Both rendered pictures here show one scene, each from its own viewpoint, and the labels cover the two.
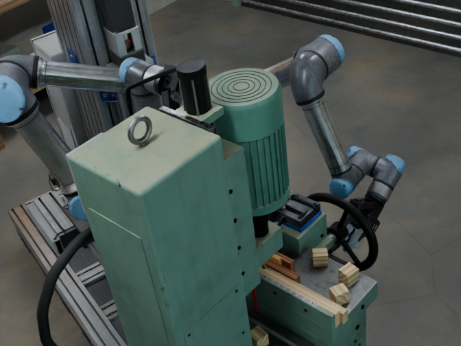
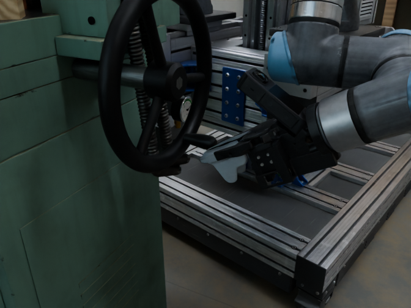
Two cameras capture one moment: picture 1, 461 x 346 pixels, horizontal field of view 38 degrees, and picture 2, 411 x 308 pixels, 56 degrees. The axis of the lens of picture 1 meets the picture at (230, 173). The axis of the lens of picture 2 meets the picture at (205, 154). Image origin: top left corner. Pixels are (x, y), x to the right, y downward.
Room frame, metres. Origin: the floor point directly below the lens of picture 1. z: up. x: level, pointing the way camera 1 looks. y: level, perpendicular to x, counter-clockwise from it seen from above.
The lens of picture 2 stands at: (1.39, -0.87, 0.98)
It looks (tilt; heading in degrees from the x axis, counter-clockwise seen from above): 27 degrees down; 70
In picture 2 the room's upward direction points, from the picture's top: straight up
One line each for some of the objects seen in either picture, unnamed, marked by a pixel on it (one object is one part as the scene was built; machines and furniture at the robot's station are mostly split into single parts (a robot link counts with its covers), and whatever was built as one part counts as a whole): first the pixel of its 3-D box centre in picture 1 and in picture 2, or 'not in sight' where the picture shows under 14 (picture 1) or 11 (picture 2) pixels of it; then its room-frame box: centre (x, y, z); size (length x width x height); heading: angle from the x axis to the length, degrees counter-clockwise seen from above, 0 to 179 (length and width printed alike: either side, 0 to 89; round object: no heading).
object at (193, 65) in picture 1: (195, 103); not in sight; (1.20, 0.05, 1.53); 0.08 x 0.08 x 0.17; 43
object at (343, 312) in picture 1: (244, 261); not in sight; (1.35, 0.00, 0.92); 0.67 x 0.02 x 0.04; 43
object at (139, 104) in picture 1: (147, 101); not in sight; (1.70, 0.21, 1.27); 0.11 x 0.08 x 0.11; 2
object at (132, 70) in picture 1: (140, 74); not in sight; (1.68, 0.21, 1.37); 0.11 x 0.08 x 0.09; 43
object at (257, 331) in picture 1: (258, 338); not in sight; (1.16, -0.01, 0.82); 0.04 x 0.04 x 0.04; 34
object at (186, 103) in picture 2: not in sight; (181, 112); (1.63, -0.03, 0.65); 0.06 x 0.04 x 0.08; 43
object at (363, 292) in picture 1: (277, 256); (68, 25); (1.40, -0.10, 0.87); 0.61 x 0.30 x 0.06; 43
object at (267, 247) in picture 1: (255, 248); not in sight; (1.28, -0.04, 1.03); 0.14 x 0.07 x 0.09; 133
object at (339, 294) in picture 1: (339, 294); not in sight; (1.18, -0.23, 0.92); 0.04 x 0.03 x 0.04; 107
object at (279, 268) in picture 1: (267, 267); not in sight; (1.31, -0.06, 0.92); 0.21 x 0.02 x 0.04; 43
